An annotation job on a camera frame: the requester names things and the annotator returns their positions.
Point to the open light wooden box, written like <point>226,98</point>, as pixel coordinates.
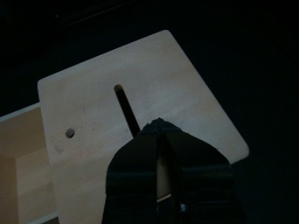
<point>23,163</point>

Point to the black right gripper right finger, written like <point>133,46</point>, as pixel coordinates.
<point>202,180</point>

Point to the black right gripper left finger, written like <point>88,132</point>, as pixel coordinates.
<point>133,175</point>

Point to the light wooden board with slot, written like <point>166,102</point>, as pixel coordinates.
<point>156,87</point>

